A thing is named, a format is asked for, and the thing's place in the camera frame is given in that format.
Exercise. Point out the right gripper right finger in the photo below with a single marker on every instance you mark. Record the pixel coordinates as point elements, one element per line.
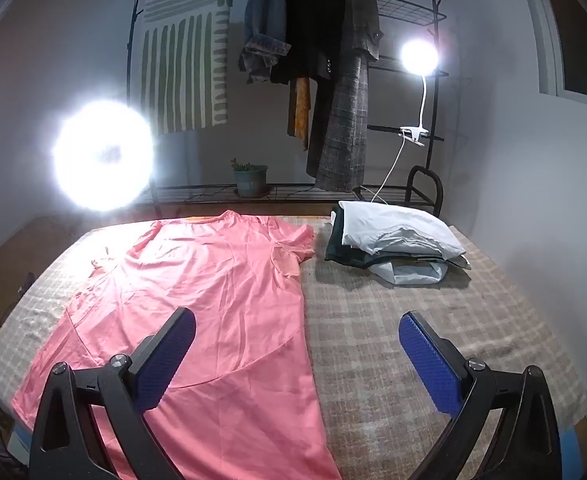
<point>439,365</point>

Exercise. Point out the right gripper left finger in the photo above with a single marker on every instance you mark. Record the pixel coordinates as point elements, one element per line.
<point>158,357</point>

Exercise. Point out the pink t-shirt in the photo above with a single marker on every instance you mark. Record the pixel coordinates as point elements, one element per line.
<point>243,404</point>

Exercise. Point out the white folded garment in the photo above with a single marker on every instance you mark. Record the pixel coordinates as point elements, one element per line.
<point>376,228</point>

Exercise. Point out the dark green folded garment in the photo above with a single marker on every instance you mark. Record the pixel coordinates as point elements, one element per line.
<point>346,255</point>

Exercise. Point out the small potted plant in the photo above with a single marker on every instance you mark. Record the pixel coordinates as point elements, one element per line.
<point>251,180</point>

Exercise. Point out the grey plaid hanging coat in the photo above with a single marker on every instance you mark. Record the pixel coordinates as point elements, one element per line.
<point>339,135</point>

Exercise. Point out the orange hanging garment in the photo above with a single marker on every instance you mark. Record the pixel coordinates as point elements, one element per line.
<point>299,110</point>

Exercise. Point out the white clip lamp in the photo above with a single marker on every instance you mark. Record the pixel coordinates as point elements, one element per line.
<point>420,58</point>

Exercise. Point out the blue denim jacket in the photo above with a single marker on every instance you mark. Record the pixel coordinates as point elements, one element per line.
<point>264,39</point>

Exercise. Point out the black hanging coat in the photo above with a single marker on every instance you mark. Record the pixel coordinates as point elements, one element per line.
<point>311,32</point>

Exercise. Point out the ring light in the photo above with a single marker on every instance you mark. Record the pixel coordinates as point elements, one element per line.
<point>103,156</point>

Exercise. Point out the green striped wall hanging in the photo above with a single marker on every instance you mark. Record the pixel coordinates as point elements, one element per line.
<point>179,71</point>

